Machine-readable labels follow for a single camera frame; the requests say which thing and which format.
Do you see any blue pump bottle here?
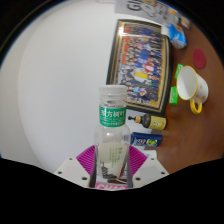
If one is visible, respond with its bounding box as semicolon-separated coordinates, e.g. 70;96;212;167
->
129;131;163;148

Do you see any framed group picture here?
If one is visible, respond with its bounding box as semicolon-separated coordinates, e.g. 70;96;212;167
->
105;18;173;117

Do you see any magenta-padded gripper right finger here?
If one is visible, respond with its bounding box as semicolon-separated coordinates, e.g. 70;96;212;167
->
127;145;170;188

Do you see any white paper gift bag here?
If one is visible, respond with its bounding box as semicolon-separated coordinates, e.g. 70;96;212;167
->
114;0;174;24

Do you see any patterned snack packet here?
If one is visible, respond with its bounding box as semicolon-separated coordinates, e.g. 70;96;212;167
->
179;14;192;29

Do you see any blue tissue pack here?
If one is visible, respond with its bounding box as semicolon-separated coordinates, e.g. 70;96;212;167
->
161;22;188;50

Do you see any amber pump bottle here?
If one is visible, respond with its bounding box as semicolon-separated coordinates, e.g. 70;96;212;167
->
128;113;167;131

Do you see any red round coaster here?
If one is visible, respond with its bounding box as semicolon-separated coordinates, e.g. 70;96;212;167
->
192;48;208;70

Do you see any clear plastic bottle green label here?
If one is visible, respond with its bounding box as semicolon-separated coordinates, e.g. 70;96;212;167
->
93;84;132;188

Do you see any white mug yellow rim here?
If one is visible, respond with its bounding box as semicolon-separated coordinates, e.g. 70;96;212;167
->
176;65;210;115

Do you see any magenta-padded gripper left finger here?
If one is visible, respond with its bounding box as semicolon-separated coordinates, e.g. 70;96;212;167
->
53;144;98;188

